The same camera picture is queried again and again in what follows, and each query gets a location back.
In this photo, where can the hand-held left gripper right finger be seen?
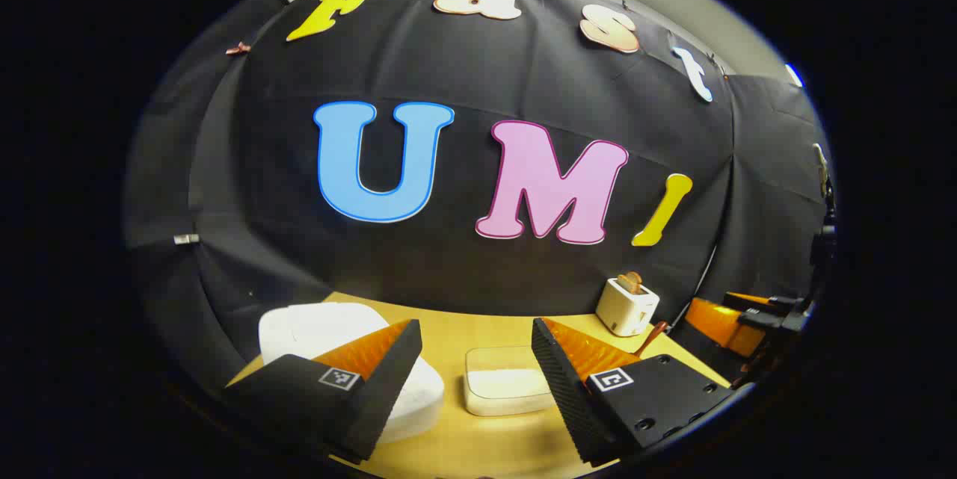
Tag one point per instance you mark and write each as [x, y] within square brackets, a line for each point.
[557, 382]

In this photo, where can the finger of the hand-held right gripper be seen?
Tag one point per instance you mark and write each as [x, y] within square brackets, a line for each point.
[721, 326]
[762, 302]

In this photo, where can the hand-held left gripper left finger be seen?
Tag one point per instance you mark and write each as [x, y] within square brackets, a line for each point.
[389, 382]

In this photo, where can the wooden spoon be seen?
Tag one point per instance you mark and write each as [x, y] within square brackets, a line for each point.
[652, 337]

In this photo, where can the white rice cooker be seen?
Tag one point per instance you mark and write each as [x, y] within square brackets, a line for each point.
[314, 326]

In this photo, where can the clear plastic container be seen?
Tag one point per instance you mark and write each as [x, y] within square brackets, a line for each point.
[508, 358]

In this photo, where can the white toaster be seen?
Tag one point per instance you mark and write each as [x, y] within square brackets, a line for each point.
[624, 311]

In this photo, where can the toast slice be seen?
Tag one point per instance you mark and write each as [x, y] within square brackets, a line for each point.
[633, 282]

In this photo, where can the white clip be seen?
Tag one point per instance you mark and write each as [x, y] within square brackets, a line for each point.
[186, 239]

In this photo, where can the black backdrop cloth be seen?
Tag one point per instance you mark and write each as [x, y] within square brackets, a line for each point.
[478, 60]

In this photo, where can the copper clip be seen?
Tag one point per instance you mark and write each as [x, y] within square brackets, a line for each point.
[238, 48]

